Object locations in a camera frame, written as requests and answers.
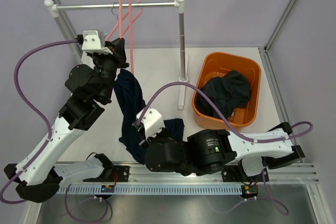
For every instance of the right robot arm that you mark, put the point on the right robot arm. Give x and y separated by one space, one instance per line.
208 151

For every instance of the dark green shorts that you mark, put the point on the dark green shorts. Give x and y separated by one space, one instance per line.
228 92

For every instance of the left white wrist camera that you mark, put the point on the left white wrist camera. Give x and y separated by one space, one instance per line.
93 42

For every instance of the orange plastic basket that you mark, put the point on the orange plastic basket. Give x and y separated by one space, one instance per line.
219 64

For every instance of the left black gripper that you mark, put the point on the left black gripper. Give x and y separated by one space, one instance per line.
116 48

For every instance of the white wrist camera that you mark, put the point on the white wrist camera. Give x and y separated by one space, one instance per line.
93 42
150 124

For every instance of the pink hanger with navy shorts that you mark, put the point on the pink hanger with navy shorts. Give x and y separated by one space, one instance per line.
130 29

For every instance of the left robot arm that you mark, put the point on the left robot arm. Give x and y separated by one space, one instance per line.
38 177

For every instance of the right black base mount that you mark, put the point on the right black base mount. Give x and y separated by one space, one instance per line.
234 173

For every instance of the navy blue shorts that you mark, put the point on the navy blue shorts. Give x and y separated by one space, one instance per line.
130 100

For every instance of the white slotted cable duct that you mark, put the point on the white slotted cable duct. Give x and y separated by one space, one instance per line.
90 189

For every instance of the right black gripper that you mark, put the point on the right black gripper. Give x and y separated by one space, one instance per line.
152 140

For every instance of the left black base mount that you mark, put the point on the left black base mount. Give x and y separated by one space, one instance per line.
120 173

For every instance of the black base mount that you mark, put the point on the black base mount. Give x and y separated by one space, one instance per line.
234 173
120 173

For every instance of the metal clothes rack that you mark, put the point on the metal clothes rack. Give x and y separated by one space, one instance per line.
137 10

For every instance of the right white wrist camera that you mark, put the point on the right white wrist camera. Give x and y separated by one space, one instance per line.
150 124

